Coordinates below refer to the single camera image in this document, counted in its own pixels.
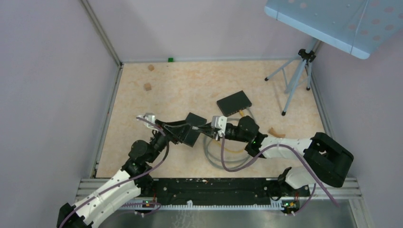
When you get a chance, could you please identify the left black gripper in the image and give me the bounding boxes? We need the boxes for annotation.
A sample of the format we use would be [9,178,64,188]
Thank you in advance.
[147,119,193,163]

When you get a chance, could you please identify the black network switch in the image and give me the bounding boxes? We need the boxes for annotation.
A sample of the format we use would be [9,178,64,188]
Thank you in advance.
[182,112,208,148]
[216,90,252,117]

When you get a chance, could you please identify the yellow ethernet cable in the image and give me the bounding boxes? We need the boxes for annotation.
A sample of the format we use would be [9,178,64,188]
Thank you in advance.
[212,110,249,155]

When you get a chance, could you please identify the grey ethernet cable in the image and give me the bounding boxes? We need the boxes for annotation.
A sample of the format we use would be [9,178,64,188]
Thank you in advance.
[165,108,262,171]

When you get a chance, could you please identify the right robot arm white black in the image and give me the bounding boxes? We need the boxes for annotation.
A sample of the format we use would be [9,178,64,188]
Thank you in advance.
[192,116,354,196]

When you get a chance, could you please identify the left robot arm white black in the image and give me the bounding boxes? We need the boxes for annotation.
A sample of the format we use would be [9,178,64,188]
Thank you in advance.
[57,115,192,228]

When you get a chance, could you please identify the wooden cube near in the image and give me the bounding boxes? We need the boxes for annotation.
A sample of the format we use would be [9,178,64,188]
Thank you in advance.
[144,83,152,91]

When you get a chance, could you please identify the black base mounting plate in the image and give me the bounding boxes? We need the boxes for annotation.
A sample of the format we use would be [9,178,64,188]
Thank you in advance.
[141,178,310,206]

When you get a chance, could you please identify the small wooden piece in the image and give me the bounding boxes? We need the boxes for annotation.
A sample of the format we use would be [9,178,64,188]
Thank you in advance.
[268,127,286,138]

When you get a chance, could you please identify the grey tripod stand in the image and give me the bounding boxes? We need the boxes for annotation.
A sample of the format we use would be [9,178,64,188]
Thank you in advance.
[264,38,320,116]

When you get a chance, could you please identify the light blue perforated board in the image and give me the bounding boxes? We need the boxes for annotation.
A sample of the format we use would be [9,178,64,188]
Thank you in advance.
[264,0,403,59]

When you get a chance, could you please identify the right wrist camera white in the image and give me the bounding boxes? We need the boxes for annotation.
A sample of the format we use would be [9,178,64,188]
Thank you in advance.
[211,116,228,141]

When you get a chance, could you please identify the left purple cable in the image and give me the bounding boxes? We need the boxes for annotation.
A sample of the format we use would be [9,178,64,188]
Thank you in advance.
[59,116,171,228]

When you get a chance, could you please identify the white slotted cable duct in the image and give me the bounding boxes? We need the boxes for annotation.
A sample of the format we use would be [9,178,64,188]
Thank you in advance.
[121,200,284,210]

